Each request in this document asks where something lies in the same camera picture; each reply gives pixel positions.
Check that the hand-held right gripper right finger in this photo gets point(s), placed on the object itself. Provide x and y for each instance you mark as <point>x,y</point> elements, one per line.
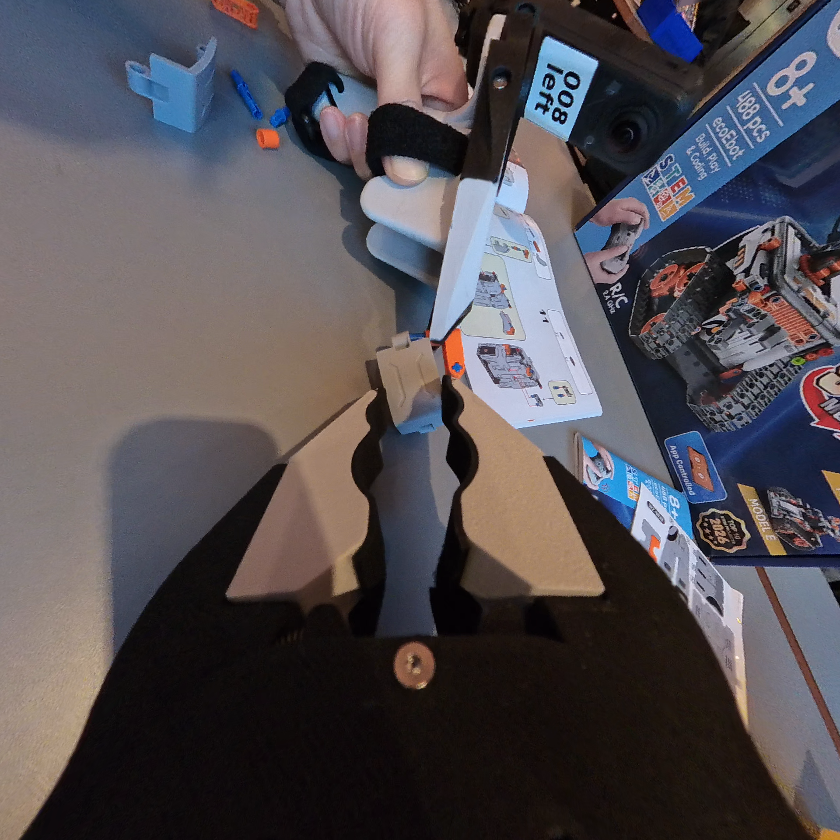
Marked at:
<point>518,525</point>

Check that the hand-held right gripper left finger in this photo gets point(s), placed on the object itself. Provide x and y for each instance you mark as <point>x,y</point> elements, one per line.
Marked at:
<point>315,525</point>

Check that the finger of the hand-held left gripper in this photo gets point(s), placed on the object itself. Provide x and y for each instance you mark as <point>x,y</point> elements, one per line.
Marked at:
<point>466,256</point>

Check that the orange connector brick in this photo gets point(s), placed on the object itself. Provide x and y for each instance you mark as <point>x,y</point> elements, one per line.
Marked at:
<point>453,351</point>

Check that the grey curved panel brick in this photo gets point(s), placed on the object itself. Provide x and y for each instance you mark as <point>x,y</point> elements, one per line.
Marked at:
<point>410,387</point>
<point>177,98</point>

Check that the grey desk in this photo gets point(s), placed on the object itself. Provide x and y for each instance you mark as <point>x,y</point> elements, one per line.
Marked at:
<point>164,295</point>

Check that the person's left hand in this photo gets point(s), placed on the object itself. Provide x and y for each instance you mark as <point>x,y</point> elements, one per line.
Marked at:
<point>387,46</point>

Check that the blue printed manual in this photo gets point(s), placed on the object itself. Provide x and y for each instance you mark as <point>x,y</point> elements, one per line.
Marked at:
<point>610,479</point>

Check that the white instruction booklet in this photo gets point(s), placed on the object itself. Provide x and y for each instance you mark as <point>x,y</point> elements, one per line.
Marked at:
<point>564,394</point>

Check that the blue toy kit box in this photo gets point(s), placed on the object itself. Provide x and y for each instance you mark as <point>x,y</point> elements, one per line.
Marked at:
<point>656,420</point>

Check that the printed sticker sheet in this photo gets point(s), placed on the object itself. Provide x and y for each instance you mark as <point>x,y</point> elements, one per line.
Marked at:
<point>709,590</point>

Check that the orange bush brick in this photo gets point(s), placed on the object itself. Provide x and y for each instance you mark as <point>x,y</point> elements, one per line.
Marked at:
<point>268,138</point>

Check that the long blue pin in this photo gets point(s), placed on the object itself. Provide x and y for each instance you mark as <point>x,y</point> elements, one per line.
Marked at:
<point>246,94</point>

